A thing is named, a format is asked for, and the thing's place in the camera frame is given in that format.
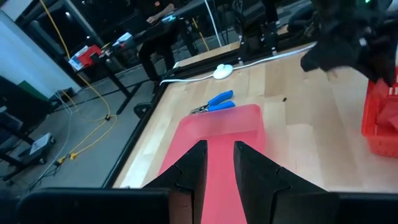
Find black rolling cart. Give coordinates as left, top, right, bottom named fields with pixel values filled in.
left=0, top=76, right=57, bottom=183

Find blue-handled pliers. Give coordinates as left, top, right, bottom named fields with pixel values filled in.
left=190, top=90, right=236, bottom=115

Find pink-red plastic tray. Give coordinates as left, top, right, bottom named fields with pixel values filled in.
left=157, top=104, right=267, bottom=224

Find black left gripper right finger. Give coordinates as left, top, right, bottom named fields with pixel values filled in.
left=233, top=141, right=398, bottom=224

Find grey floor cable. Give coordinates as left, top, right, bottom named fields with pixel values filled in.
left=30, top=90, right=77, bottom=187

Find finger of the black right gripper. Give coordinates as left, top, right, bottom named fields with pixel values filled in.
left=300, top=43, right=355, bottom=72
left=357, top=46, right=398, bottom=88

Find white rod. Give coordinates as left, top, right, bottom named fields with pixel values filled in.
left=203, top=0, right=223, bottom=47

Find black desk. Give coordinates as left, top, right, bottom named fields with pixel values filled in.
left=102, top=0, right=218, bottom=116

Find white round puck switch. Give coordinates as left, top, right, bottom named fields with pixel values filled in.
left=212, top=63, right=234, bottom=80

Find person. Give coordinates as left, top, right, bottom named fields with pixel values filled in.
left=133, top=0, right=190, bottom=83

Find yellow floor cable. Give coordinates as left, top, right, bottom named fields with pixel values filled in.
left=39, top=0, right=119, bottom=161

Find red slotted plastic basket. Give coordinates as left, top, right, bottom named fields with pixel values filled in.
left=361, top=67, right=398, bottom=159

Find white cable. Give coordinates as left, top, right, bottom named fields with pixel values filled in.
left=159, top=43, right=318, bottom=86

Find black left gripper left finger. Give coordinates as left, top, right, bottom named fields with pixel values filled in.
left=18, top=140, right=208, bottom=224

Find red and white box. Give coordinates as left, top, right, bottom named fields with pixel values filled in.
left=68, top=44, right=103, bottom=72

